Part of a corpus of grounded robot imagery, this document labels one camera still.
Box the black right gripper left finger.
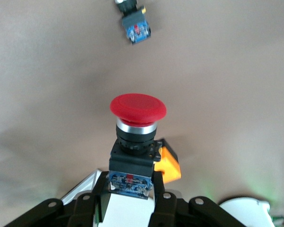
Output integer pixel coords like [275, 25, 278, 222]
[4, 170, 109, 227]

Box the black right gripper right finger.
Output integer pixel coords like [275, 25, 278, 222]
[148, 170, 247, 227]

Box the red mushroom push button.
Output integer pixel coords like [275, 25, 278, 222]
[107, 93, 168, 201]

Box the green mushroom push button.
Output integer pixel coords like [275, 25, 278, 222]
[113, 0, 152, 45]

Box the large paper table cover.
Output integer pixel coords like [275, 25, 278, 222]
[0, 0, 284, 227]

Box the orange button enclosure box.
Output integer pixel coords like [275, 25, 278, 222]
[153, 139, 182, 185]

